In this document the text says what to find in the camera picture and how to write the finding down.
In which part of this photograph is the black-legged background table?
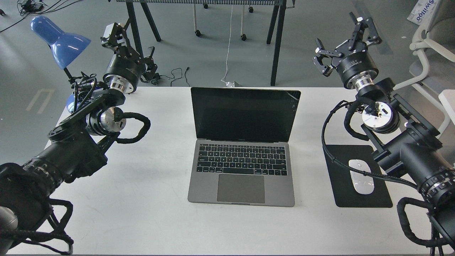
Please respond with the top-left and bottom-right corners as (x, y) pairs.
(123, 0), (295, 86)

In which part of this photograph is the black cable bundle floor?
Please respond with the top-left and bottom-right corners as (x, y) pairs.
(0, 0), (81, 33)

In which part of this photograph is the blue desk lamp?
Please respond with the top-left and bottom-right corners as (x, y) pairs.
(30, 15), (92, 113)

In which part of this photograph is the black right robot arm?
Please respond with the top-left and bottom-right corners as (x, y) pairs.
(312, 12), (455, 256)

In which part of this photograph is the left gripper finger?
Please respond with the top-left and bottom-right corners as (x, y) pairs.
(101, 19), (130, 48)
(143, 46), (159, 84)

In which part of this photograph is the white computer mouse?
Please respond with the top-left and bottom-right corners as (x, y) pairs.
(348, 159), (374, 195)

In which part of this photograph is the white office chair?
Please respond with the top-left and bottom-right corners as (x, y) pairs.
(394, 0), (454, 133)

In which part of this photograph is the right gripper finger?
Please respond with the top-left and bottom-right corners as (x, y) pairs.
(312, 38), (338, 77)
(348, 12), (382, 47)

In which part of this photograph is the white cardboard box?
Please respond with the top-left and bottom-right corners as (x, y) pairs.
(407, 0), (440, 26)

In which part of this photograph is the black mouse pad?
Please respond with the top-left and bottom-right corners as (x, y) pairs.
(325, 144), (393, 208)

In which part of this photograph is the black floor cable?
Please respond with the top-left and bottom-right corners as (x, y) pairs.
(156, 66), (191, 87)

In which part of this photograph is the grey laptop notebook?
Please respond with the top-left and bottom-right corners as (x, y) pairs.
(187, 87), (301, 207)

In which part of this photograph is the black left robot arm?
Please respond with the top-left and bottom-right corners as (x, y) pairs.
(0, 16), (157, 255)

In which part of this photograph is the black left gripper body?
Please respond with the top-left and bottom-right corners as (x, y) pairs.
(103, 38), (146, 94)

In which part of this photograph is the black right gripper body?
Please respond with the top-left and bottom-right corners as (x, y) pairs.
(333, 40), (379, 89)

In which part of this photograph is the white hanging cable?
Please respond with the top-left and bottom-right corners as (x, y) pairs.
(220, 4), (236, 88)

